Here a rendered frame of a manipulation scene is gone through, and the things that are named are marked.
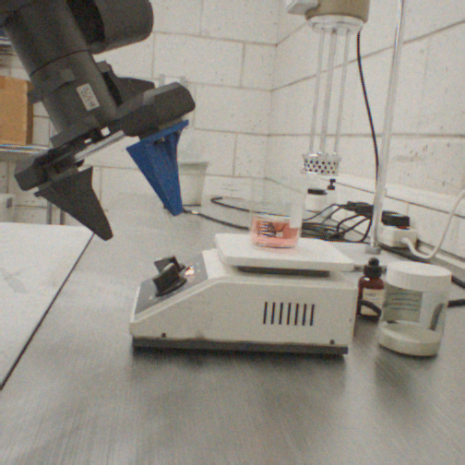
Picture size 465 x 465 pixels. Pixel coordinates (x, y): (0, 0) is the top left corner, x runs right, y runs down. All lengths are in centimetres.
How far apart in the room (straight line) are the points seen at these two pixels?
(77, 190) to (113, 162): 243
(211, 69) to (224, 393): 263
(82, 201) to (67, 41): 14
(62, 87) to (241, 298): 23
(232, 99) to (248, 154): 29
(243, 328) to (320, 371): 8
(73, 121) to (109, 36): 9
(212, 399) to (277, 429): 6
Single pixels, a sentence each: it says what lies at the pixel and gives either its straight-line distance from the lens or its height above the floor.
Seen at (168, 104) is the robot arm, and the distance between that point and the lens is 46.
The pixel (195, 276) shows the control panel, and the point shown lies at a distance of 53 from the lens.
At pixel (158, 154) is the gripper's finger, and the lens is 49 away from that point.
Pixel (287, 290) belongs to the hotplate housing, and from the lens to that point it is 51.
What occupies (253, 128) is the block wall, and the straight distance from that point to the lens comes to 302.
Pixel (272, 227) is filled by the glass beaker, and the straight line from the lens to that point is 53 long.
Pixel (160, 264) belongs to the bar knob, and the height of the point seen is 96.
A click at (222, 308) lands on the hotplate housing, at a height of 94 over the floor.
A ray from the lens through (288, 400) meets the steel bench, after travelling 44.
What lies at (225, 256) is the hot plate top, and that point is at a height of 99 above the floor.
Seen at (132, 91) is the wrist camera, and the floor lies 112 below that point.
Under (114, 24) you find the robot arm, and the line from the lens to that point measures 55.
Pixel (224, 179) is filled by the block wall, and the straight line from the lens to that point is 300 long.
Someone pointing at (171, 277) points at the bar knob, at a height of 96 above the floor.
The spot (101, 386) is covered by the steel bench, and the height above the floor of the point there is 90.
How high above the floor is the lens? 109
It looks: 9 degrees down
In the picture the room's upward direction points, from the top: 5 degrees clockwise
